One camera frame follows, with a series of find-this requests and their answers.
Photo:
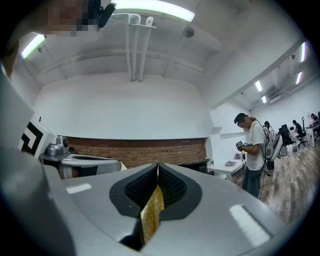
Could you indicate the yellow clothes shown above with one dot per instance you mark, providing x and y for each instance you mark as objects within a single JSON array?
[{"x": 150, "y": 220}]

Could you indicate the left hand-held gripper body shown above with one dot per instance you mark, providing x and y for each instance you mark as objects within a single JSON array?
[{"x": 45, "y": 140}]

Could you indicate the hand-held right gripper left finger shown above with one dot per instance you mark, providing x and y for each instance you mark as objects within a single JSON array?
[{"x": 100, "y": 195}]

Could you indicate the head-worn camera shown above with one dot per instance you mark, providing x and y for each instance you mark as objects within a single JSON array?
[{"x": 106, "y": 13}]

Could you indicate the person's head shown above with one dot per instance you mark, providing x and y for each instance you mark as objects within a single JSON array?
[{"x": 62, "y": 15}]

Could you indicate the white ceiling pipes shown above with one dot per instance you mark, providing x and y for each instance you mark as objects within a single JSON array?
[{"x": 135, "y": 50}]

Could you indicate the white table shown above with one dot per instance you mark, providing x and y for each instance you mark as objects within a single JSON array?
[{"x": 225, "y": 168}]

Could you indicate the grey white backpack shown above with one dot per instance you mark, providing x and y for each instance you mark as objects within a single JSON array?
[{"x": 272, "y": 146}]

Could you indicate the pink plate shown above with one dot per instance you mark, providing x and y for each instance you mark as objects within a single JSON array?
[{"x": 230, "y": 163}]

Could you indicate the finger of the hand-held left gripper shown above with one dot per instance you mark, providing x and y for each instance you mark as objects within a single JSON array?
[{"x": 100, "y": 166}]

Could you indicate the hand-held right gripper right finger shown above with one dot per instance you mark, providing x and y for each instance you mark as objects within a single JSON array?
[{"x": 212, "y": 205}]

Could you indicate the long ceiling light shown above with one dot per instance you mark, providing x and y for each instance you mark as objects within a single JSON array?
[
  {"x": 32, "y": 46},
  {"x": 155, "y": 8}
]

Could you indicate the ceiling dome sensor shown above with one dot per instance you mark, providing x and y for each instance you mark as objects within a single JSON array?
[{"x": 189, "y": 32}]

